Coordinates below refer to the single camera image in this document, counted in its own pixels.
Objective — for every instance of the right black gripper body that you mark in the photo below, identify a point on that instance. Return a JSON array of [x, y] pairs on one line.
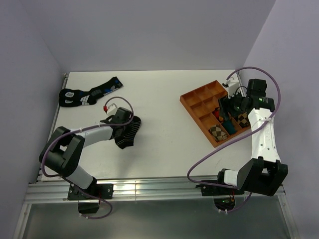
[[236, 104]]

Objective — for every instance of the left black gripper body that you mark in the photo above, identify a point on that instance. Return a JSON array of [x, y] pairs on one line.
[[126, 128]]

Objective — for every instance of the black white striped sock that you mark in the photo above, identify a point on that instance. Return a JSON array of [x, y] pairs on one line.
[[127, 137]]

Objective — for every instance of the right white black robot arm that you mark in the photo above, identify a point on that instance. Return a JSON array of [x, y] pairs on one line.
[[264, 172]]

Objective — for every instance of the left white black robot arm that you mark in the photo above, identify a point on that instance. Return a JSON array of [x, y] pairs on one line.
[[63, 150]]

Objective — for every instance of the brown argyle rolled sock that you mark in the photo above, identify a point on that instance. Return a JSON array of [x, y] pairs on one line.
[[217, 133], [243, 120]]

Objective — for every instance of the orange compartment tray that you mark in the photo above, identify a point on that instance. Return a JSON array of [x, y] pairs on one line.
[[201, 102]]

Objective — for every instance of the teal rolled sock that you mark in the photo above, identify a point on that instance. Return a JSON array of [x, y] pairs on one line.
[[229, 127]]

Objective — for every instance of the black blue sport sock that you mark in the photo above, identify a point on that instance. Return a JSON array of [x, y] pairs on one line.
[[73, 98]]

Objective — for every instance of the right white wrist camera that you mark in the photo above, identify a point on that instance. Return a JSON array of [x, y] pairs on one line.
[[231, 85]]

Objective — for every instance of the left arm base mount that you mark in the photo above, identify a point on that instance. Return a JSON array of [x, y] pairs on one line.
[[101, 191]]

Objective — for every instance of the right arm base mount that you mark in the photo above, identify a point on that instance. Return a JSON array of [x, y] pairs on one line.
[[208, 190]]

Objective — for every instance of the aluminium frame rail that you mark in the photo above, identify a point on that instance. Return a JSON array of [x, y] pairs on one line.
[[152, 197]]

